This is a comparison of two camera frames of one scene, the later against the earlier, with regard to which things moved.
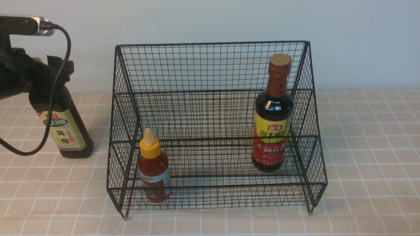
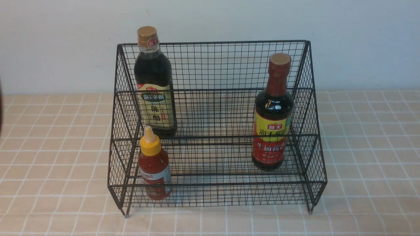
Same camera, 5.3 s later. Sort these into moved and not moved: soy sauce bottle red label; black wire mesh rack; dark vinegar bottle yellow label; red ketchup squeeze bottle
Moved: dark vinegar bottle yellow label
Not moved: black wire mesh rack; red ketchup squeeze bottle; soy sauce bottle red label
